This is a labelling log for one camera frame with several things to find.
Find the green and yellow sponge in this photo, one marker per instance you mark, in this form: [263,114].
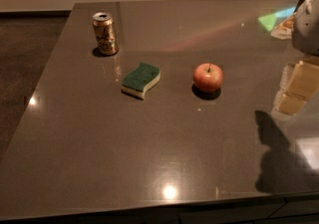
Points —
[140,80]

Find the orange soda can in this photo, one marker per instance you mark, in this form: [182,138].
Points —
[105,33]

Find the red apple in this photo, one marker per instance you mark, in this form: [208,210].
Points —
[207,78]

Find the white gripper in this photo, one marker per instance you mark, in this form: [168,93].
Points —
[307,30]

